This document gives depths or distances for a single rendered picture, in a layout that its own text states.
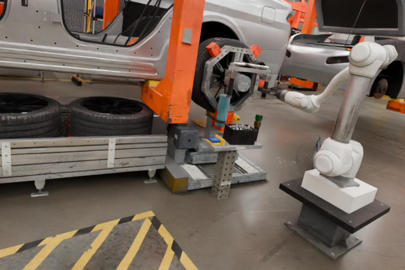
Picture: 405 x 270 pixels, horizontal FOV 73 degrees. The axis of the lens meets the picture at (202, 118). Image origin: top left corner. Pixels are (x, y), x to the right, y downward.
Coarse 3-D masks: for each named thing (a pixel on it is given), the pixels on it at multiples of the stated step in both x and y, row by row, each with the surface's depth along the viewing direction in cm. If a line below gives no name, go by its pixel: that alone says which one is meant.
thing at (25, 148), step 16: (0, 144) 159; (16, 144) 163; (32, 144) 167; (48, 144) 172; (64, 144) 177; (80, 144) 181; (96, 144) 186; (112, 144) 191; (128, 144) 198; (144, 144) 203; (160, 144) 210; (112, 160) 195
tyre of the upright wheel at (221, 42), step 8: (208, 40) 236; (216, 40) 229; (224, 40) 226; (232, 40) 229; (200, 48) 231; (248, 48) 239; (200, 56) 222; (208, 56) 222; (200, 64) 221; (200, 72) 223; (200, 80) 226; (192, 88) 230; (200, 88) 228; (192, 96) 240; (200, 96) 230; (200, 104) 237; (208, 104) 236
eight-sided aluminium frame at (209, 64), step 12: (228, 48) 219; (240, 48) 225; (216, 60) 218; (252, 60) 234; (204, 72) 221; (204, 84) 221; (252, 84) 247; (252, 96) 247; (216, 108) 231; (228, 108) 238; (240, 108) 244
